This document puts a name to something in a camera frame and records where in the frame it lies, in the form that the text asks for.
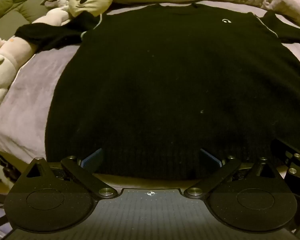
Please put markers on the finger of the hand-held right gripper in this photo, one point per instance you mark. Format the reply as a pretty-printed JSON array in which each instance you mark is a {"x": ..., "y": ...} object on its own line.
[{"x": 293, "y": 158}]

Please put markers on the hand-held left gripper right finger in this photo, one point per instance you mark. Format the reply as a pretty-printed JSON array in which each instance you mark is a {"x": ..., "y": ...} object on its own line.
[{"x": 210, "y": 158}]

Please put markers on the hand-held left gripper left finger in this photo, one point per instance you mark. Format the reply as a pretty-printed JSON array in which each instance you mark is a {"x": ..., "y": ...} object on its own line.
[{"x": 93, "y": 160}]

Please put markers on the black sweater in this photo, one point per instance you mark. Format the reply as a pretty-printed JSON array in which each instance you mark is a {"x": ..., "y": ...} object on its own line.
[{"x": 165, "y": 80}]

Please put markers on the long white plush toy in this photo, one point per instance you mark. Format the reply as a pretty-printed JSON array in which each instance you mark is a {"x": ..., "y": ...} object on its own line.
[{"x": 8, "y": 60}]

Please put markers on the green sofa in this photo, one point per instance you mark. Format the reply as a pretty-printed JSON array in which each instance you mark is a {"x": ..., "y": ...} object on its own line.
[{"x": 12, "y": 11}]

